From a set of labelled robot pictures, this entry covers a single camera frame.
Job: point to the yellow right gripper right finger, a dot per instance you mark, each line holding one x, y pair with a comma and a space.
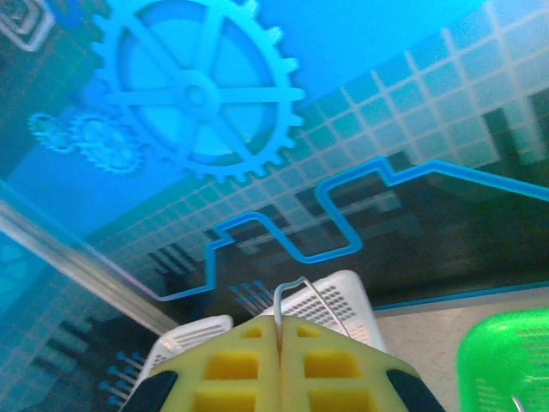
334, 369

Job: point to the white plastic basket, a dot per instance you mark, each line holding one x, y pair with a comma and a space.
356, 300
188, 339

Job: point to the green plastic basket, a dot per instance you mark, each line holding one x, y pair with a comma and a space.
506, 356

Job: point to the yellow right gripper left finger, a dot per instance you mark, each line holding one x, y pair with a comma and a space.
223, 369

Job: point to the aluminium frame post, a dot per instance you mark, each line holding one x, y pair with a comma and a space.
64, 253

